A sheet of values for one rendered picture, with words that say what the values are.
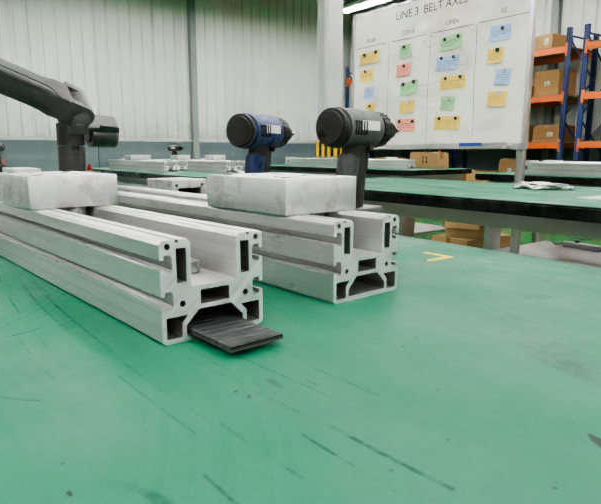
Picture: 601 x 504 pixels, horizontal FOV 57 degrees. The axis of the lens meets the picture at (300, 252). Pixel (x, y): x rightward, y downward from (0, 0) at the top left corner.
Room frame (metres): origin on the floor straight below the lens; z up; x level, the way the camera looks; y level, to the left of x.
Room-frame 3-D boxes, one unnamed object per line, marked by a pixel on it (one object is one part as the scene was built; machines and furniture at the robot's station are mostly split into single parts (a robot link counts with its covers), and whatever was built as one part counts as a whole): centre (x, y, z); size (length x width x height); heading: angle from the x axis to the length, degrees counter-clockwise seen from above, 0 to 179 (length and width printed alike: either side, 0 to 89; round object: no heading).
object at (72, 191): (0.76, 0.33, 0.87); 0.16 x 0.11 x 0.07; 41
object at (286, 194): (0.70, 0.03, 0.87); 0.16 x 0.11 x 0.07; 41
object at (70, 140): (1.26, 0.50, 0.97); 0.07 x 0.06 x 0.07; 129
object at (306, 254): (0.89, 0.19, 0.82); 0.80 x 0.10 x 0.09; 41
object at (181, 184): (1.25, 0.28, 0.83); 0.11 x 0.10 x 0.10; 135
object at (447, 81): (3.91, -0.89, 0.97); 1.50 x 0.50 x 1.95; 36
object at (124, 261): (0.76, 0.33, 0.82); 0.80 x 0.10 x 0.09; 41
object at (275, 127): (1.05, 0.06, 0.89); 0.20 x 0.08 x 0.22; 153
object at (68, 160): (1.25, 0.50, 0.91); 0.10 x 0.07 x 0.07; 131
